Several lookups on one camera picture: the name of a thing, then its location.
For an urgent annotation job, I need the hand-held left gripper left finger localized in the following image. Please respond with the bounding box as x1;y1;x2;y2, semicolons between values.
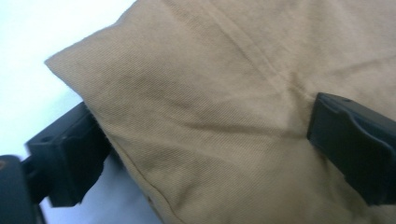
21;101;113;208

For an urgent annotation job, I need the tan cloth garment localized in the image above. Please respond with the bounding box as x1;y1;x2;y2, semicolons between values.
44;0;396;224

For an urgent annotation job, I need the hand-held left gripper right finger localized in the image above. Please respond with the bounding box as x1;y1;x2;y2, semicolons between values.
306;91;396;207

